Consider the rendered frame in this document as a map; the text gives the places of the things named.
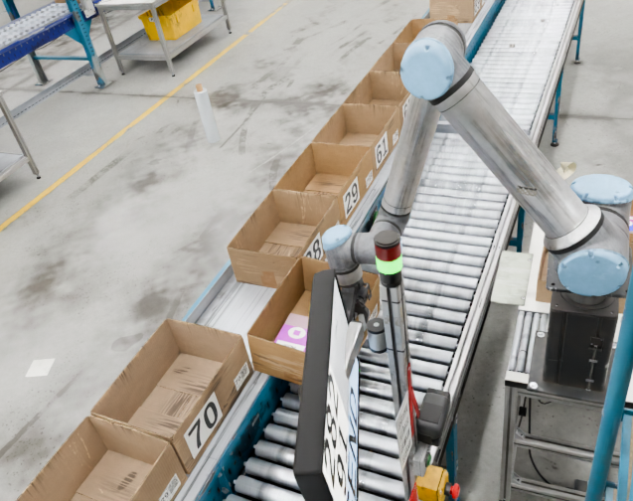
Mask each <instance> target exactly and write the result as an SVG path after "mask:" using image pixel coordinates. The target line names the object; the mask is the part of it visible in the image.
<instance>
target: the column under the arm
mask: <svg viewBox="0 0 633 501"><path fill-rule="evenodd" d="M618 314H619V298H616V297H606V296H605V299H604V300H603V301H602V302H600V303H598V304H594V305H585V304H580V303H577V302H575V301H573V300H572V299H570V298H569V297H568V295H567V294H566V292H556V291H552V299H551V306H550V315H549V325H548V332H545V331H538V330H536V335H535V342H534V348H533V355H532V361H531V368H530V373H529V380H528V387H527V391H530V392H535V393H540V394H546V395H551V396H557V397H562V398H568V399H573V400H579V401H584V402H589V403H595V404H600V405H604V403H605V398H606V393H607V388H608V383H609V379H610V374H611V369H612V364H613V359H614V354H615V349H616V345H617V342H614V337H615V332H616V327H617V322H618Z"/></svg>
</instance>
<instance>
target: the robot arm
mask: <svg viewBox="0 0 633 501"><path fill-rule="evenodd" d="M466 48H467V44H466V38H465V35H464V33H463V31H462V30H461V28H459V27H458V26H457V25H456V24H454V23H453V22H450V21H447V20H436V21H433V22H431V23H428V24H427V25H425V26H424V27H423V28H422V29H421V30H420V31H419V33H418V34H417V36H416V38H415V39H414V41H413V42H412V43H411V44H410V45H409V46H408V48H407V49H406V51H405V53H404V55H403V58H402V61H401V64H400V77H401V80H402V82H403V85H404V86H405V88H406V89H407V90H408V91H409V92H410V93H411V96H410V99H409V103H408V107H407V110H406V114H405V118H404V122H403V125H402V129H401V133H400V136H399V140H398V144H397V148H396V154H395V158H394V161H393V165H392V169H391V172H390V176H389V180H388V183H387V186H386V190H385V194H384V197H383V198H382V202H381V205H380V209H379V213H378V215H377V218H376V219H375V221H374V223H373V225H372V227H371V229H370V231H369V232H368V233H352V229H351V228H350V227H349V226H346V225H339V226H335V227H332V228H330V229H329V230H327V231H326V232H325V233H324V235H323V237H322V244H323V250H324V251H325V255H326V257H327V260H328V263H329V267H330V269H333V268H335V270H336V274H337V277H338V281H339V285H340V287H342V288H341V292H342V296H343V300H344V304H345V307H346V311H347V315H348V319H349V322H351V321H352V320H355V319H356V317H357V316H359V321H361V322H363V327H364V332H365V331H366V329H367V323H368V320H369V317H370V310H369V308H368V307H367V306H366V305H365V304H366V302H367V299H368V298H369V300H370V299H371V297H372V293H371V289H370V286H369V284H368V283H364V282H363V278H362V275H363V272H362V269H361V264H377V260H376V252H375V244H374V236H375V234H377V233H378V232H381V231H384V230H392V231H395V232H397V233H399V235H400V247H401V251H402V240H401V236H402V234H403V232H404V229H405V227H406V225H407V224H408V222H409V220H410V212H411V209H412V203H413V200H414V197H415V193H416V190H417V187H418V184H419V181H420V177H421V174H422V171H423V168H424V165H425V162H426V158H427V155H428V152H429V149H430V146H431V142H432V139H433V136H434V133H435V130H436V126H437V123H438V120H439V117H440V114H442V115H443V116H444V118H445V119H446V120H447V121H448V122H449V123H450V124H451V126H452V127H453V128H454V129H455V130H456V131H457V133H458V134H459V135H460V136H461V137H462V138H463V140H464V141H465V142H466V143H467V144H468V145H469V146H470V148H471V149H472V150H473V151H474V152H475V153H476V155H477V156H478V157H479V158H480V159H481V160H482V162H483V163H484V164H485V165H486V166H487V167H488V168H489V170H490V171H491V172H492V173H493V174H494V175H495V177H496V178H497V179H498V180H499V181H500V182H501V184H502V185H503V186H504V187H505V188H506V189H507V191H508V192H509V193H510V194H511V195H512V196H513V197H514V199H515V200H516V201H517V202H518V203H519V204H520V206H521V207H522V208H523V209H524V210H525V211H526V213H527V214H528V215H529V216H530V217H531V218H532V219H533V221H534V222H535V223H536V224H537V225H538V226H539V228H540V229H541V230H542V231H543V232H544V233H545V236H544V246H545V247H546V249H547V250H548V251H549V252H550V253H551V254H552V256H553V257H554V270H555V272H556V273H557V274H558V277H559V280H560V282H561V283H562V285H563V286H565V287H566V288H567V289H568V290H570V291H571V292H573V293H576V294H579V295H583V296H592V295H595V296H601V295H606V294H609V293H611V292H614V291H615V290H617V289H618V288H620V287H621V286H622V285H623V284H624V282H625V280H626V278H627V273H628V271H629V223H630V211H631V206H632V200H633V187H632V185H631V184H630V183H629V182H628V181H626V180H624V179H622V178H620V177H615V176H612V175H606V174H591V175H584V176H581V177H578V178H576V179H575V180H574V181H573V182H572V183H571V185H570V187H569V186H568V185H567V183H566V182H565V181H564V180H563V179H562V177H561V176H560V175H559V174H558V173H557V171H556V170H555V168H554V167H553V165H552V164H551V163H550V162H549V160H548V159H547V158H546V157H545V156H544V154H543V153H542V152H541V151H540V150H539V148H538V147H537V146H536V145H535V144H534V142H533V141H532V140H531V139H530V138H529V136H528V135H527V134H526V133H525V132H524V130H523V129H522V128H521V127H520V125H519V124H518V123H517V122H516V121H515V119H514V118H513V117H512V116H511V115H510V113H509V112H508V111H507V110H506V109H505V107H504V106H503V105H502V104H501V103H500V101H499V100H498V99H497V98H496V97H495V96H494V95H493V94H492V93H491V91H490V90H489V89H488V88H487V87H486V85H485V84H484V83H483V82H482V81H481V79H480V78H479V77H478V76H477V75H476V73H475V70H474V69H473V68H472V66H471V65H470V64H469V63H468V61H467V60H466V59H465V55H466ZM365 286H366V287H365ZM368 290H369V291H370V295H369V293H368ZM367 296H368V298H367Z"/></svg>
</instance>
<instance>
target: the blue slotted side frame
mask: <svg viewBox="0 0 633 501"><path fill-rule="evenodd" d="M505 1H507V0H495V2H494V3H493V5H492V7H491V8H490V10H489V12H488V13H487V15H486V17H485V18H484V20H483V22H482V23H481V25H480V27H479V28H478V30H477V32H476V33H475V35H474V37H473V38H472V40H471V42H470V43H469V45H468V47H467V48H466V55H465V59H466V60H467V61H468V63H469V64H470V63H472V59H475V55H477V51H479V47H481V43H483V40H485V36H487V35H488V34H487V33H489V29H491V26H493V22H495V19H497V18H496V17H497V16H499V15H498V13H500V10H502V7H504V6H503V4H505ZM387 183H388V181H387V182H386V184H385V186H384V187H383V189H382V191H381V192H380V194H379V196H378V197H377V199H376V200H375V202H374V203H373V205H372V206H371V208H370V210H369V211H368V213H367V215H366V216H365V218H364V220H363V221H362V223H361V225H360V226H359V228H358V230H357V231H356V233H367V232H368V230H369V231H370V229H371V227H372V226H371V214H372V212H373V211H374V209H375V207H376V206H378V210H379V209H380V205H381V202H382V198H383V197H384V194H385V190H386V186H387ZM289 383H291V382H288V381H285V380H282V379H279V378H276V377H273V376H269V378H268V380H267V381H266V383H265V385H264V386H263V388H262V390H261V391H260V393H259V395H258V396H257V398H256V400H255V401H254V403H253V405H252V406H251V408H250V410H249V411H248V413H247V415H246V416H245V418H244V420H243V421H242V423H241V425H240V426H239V428H238V430H237V432H236V434H235V435H234V437H233V439H232V440H231V442H230V444H229V445H228V447H227V449H226V450H225V452H224V454H223V455H222V457H221V459H220V460H219V462H218V464H217V465H216V467H215V469H214V470H213V472H212V474H211V475H210V477H209V479H208V480H207V482H206V484H205V485H204V487H203V489H202V490H201V492H200V494H199V495H198V497H197V499H196V500H195V501H223V499H224V498H225V499H227V497H226V495H225V493H224V492H222V486H221V484H220V482H219V479H218V475H219V473H220V472H221V470H222V468H223V467H224V469H225V470H224V473H225V476H226V478H227V480H228V482H229V483H230V484H231V490H232V492H233V494H234V495H236V496H239V493H238V492H236V491H235V484H234V480H237V478H238V477H239V476H240V475H244V476H247V477H249V476H250V474H247V473H246V472H245V466H244V465H243V463H244V462H245V461H248V459H249V458H250V457H254V458H257V459H259V458H260V456H257V455H256V454H255V448H253V445H254V444H257V443H258V442H259V441H260V440H265V441H269V439H266V438H265V437H264V431H262V430H263V428H266V427H267V425H268V424H269V423H273V424H276V425H278V423H276V422H274V420H273V416H272V415H271V414H272V412H274V413H275V411H276V409H278V408H282V409H286V408H285V407H284V406H283V405H282V401H281V400H280V398H281V397H284V395H285V394H286V393H290V394H295V393H292V392H291V391H290V386H288V384H289ZM276 387H277V392H276ZM267 402H268V404H269V407H268V406H267ZM258 418H259V419H260V422H258ZM249 434H250V439H249V437H248V435H249ZM239 451H240V453H241V456H239V454H238V452H239ZM229 469H230V470H231V474H229ZM218 487H219V488H220V490H221V492H220V493H219V492H218ZM209 490H210V492H209Z"/></svg>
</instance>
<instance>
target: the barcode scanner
mask: <svg viewBox="0 0 633 501"><path fill-rule="evenodd" d="M450 403H451V399H450V393H449V392H445V391H441V390H436V389H433V388H428V389H427V391H426V394H425V395H424V397H423V400H422V404H421V407H420V410H419V412H420V414H419V417H418V418H417V419H416V429H417V431H418V432H419V433H420V434H423V435H427V436H431V439H433V441H432V444H429V443H427V444H429V445H433V446H439V444H440V441H441V437H442V433H443V429H444V426H445V422H446V419H447V415H448V412H449V408H450Z"/></svg>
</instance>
